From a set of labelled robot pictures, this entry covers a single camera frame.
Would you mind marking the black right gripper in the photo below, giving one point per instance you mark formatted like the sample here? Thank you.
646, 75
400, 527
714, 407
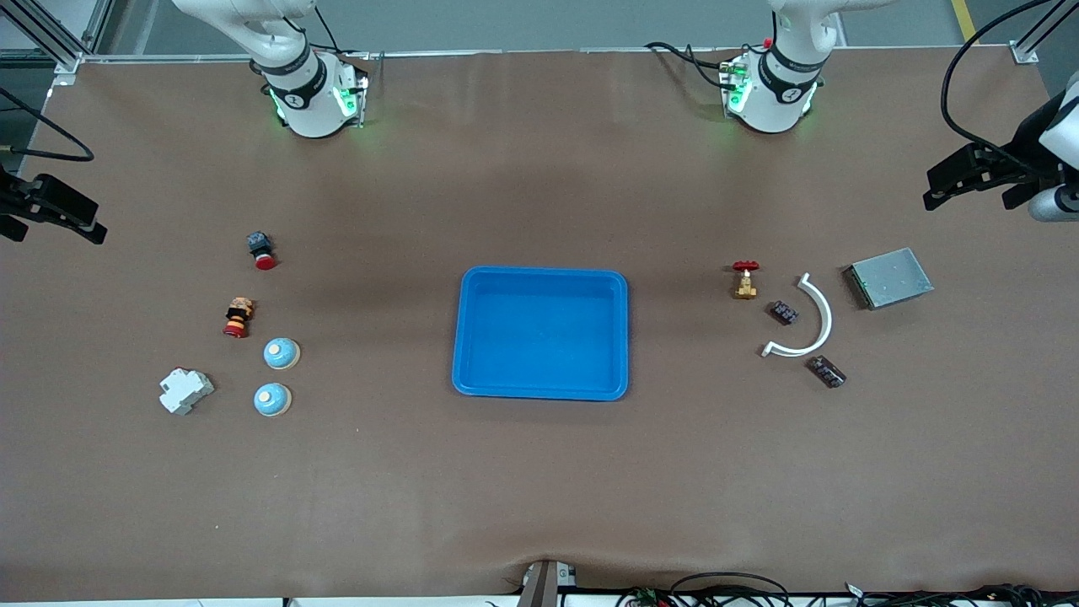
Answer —
10, 196

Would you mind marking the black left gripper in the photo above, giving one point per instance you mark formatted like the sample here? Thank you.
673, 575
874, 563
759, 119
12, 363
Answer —
1022, 146

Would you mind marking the light blue call bell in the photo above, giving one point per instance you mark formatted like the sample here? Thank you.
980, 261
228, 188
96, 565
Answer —
281, 353
272, 400

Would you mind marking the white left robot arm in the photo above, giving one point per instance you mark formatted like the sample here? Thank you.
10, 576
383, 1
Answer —
780, 97

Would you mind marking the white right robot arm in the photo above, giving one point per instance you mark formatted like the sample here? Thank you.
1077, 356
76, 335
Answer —
303, 101

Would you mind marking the silver metal module box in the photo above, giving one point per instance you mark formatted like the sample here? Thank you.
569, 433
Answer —
889, 278

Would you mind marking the black button with red cap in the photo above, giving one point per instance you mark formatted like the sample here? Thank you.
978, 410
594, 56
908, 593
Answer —
261, 249

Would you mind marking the white curved plastic clip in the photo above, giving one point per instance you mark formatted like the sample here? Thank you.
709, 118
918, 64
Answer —
824, 320

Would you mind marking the orange and red push button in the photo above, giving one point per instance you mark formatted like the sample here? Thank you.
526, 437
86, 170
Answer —
238, 319

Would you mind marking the white circuit breaker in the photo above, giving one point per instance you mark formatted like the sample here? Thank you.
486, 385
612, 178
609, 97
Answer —
185, 392

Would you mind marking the blue plastic tray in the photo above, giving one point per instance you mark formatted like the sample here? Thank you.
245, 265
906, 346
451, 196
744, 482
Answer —
539, 333

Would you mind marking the brown table mat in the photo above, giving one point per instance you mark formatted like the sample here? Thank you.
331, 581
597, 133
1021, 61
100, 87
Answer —
539, 489

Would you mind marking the aluminium frame profile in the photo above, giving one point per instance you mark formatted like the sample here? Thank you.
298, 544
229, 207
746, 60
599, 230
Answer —
67, 63
1024, 52

